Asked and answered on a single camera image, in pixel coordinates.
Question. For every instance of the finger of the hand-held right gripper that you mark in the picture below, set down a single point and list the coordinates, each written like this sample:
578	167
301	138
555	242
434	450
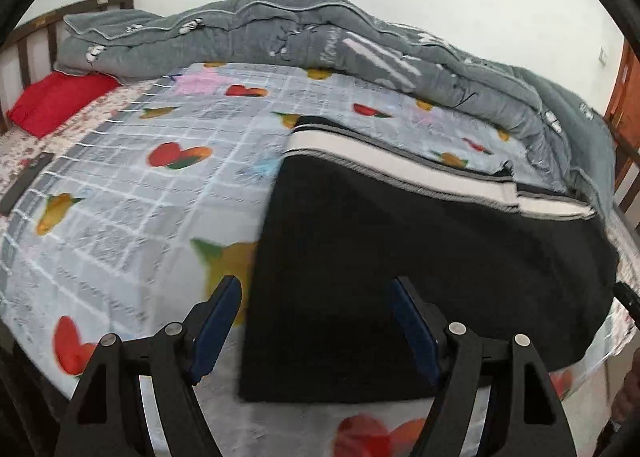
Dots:
631	306

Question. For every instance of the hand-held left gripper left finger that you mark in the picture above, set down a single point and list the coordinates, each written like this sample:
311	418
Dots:
215	332

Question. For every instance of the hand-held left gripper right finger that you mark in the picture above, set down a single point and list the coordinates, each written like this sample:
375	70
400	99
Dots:
417	332

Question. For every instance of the black pants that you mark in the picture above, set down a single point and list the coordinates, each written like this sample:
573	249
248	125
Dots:
400	237

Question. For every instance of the fruit-patterned grey bedsheet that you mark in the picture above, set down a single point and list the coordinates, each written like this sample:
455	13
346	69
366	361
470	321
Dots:
125	217

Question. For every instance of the orange wooden door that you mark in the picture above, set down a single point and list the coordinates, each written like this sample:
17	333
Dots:
627	87

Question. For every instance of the black flat device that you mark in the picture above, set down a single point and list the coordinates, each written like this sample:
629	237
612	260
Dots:
25	184

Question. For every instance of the red pillow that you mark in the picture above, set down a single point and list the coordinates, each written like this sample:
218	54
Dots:
55	99

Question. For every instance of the grey floral quilt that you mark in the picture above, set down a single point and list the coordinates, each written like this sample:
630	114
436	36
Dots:
325	32

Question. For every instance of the dark wooden bed headboard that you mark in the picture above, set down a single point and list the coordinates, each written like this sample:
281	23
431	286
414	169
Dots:
75	7

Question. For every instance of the white wall switch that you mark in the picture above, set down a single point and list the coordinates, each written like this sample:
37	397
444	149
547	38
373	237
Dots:
603	56

